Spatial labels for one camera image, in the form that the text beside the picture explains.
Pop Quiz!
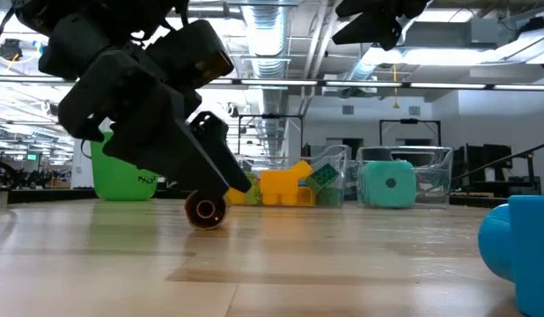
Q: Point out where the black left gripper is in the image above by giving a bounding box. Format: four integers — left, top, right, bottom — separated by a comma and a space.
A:
58, 48, 252, 199

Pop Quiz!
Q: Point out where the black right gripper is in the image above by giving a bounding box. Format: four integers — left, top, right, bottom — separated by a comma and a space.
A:
332, 0, 431, 52

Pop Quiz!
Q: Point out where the brown cylinder toy brick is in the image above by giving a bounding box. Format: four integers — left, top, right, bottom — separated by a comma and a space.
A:
184, 189, 228, 231

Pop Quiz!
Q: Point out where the large yellow toy block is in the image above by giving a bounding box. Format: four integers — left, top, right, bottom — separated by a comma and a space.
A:
259, 170, 300, 207

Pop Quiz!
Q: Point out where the orange square toy brick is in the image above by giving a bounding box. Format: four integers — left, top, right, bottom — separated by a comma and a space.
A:
297, 186, 318, 207

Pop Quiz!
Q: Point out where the dark green toy brick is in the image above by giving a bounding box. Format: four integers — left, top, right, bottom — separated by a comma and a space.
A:
305, 163, 342, 194

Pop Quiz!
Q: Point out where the cyan foam die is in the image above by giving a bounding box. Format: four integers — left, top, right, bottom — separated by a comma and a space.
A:
357, 159, 417, 209

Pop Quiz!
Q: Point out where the large blue toy block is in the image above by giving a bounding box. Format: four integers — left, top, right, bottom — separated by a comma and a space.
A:
477, 195, 544, 317

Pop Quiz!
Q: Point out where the long ceiling light strip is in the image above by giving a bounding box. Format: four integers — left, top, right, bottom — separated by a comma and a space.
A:
0, 75, 544, 92

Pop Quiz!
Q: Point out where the bright ceiling light panel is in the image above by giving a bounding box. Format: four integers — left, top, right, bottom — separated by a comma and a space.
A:
362, 46, 497, 68

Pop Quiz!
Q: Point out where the green monster face bucket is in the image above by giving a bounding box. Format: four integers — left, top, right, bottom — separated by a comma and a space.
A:
80, 129, 159, 203

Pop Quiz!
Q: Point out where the white square pillar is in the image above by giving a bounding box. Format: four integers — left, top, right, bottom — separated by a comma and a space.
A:
70, 149, 93, 187

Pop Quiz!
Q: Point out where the wide clear plastic bin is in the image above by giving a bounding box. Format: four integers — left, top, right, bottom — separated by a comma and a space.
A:
227, 144, 349, 208

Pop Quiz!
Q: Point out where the narrow clear plastic bin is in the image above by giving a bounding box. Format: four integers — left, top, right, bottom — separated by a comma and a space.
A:
356, 145, 454, 209

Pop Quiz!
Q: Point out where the black equipment rack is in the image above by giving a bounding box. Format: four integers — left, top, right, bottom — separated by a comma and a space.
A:
451, 144, 542, 195

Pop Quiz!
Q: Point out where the slim silver spiral duct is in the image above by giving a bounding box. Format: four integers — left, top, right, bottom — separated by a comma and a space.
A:
346, 0, 434, 85

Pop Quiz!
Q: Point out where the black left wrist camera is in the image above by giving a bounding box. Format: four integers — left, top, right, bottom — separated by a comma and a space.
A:
146, 19, 235, 118

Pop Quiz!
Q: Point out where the black gantry frame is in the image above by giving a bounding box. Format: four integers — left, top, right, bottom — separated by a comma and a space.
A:
379, 117, 443, 149

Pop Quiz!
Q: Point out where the long thin black cable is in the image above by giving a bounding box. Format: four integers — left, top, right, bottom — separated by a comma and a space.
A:
452, 138, 544, 181

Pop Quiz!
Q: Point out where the black ceiling cable reel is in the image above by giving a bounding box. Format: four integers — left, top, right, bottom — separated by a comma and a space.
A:
0, 38, 25, 62

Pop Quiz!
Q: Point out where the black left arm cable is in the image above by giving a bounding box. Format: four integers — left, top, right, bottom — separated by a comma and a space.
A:
0, 6, 16, 54

